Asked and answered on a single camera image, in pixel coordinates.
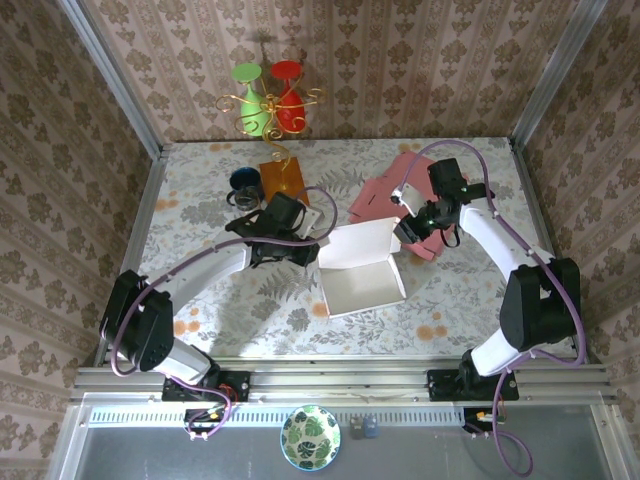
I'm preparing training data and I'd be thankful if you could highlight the pink paper box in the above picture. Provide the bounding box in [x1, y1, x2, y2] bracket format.
[347, 152, 496, 261]

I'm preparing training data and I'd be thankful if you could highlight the white paper box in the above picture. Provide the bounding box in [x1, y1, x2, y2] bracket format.
[317, 215, 406, 320]

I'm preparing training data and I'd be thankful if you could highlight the clear stemmed glass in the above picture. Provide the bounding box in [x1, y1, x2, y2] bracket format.
[227, 185, 265, 214]

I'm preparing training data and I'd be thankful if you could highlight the dark blue cup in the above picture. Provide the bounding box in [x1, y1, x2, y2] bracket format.
[229, 167, 264, 194]

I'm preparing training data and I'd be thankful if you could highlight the red wine glass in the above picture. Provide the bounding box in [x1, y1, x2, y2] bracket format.
[270, 59, 307, 135]

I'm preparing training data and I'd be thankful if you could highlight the green wine glass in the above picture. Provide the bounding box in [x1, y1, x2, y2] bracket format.
[231, 62, 274, 137]

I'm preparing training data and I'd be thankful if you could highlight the black left power connector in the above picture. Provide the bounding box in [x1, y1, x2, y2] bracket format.
[183, 407, 227, 435]

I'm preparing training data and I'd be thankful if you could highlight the black power connector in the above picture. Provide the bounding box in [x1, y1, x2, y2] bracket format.
[183, 407, 227, 435]
[462, 407, 504, 435]

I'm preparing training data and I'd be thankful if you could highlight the green leaf pattern bowl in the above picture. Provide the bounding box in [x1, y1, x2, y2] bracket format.
[279, 404, 342, 472]

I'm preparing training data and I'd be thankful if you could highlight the black right power connector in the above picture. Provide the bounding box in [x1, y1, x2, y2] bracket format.
[462, 407, 504, 435]

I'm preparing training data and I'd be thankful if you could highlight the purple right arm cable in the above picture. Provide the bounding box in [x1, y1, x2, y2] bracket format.
[399, 139, 586, 479]

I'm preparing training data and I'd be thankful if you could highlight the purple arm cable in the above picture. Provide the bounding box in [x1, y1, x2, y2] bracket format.
[399, 139, 586, 479]
[110, 185, 339, 441]

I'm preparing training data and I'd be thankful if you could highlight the gold wire glass rack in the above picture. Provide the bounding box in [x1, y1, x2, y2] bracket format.
[214, 87, 326, 207]

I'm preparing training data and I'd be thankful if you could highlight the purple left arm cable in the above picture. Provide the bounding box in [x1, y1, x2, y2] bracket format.
[110, 185, 339, 441]

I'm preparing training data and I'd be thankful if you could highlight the aluminium table side rail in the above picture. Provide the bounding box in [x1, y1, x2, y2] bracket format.
[508, 137, 604, 364]
[93, 144, 170, 369]

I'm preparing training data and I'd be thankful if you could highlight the aluminium frame post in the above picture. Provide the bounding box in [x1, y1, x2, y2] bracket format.
[55, 0, 167, 161]
[508, 0, 610, 152]

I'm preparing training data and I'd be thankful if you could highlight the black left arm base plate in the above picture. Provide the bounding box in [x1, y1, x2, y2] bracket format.
[162, 369, 251, 404]

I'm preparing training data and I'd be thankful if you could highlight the long aluminium mounting rail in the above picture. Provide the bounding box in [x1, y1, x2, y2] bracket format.
[69, 355, 617, 405]

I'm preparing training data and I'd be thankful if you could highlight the white perforated cable tray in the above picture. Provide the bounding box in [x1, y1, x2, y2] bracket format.
[87, 405, 469, 427]

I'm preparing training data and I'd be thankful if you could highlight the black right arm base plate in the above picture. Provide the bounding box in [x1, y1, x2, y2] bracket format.
[427, 368, 520, 402]

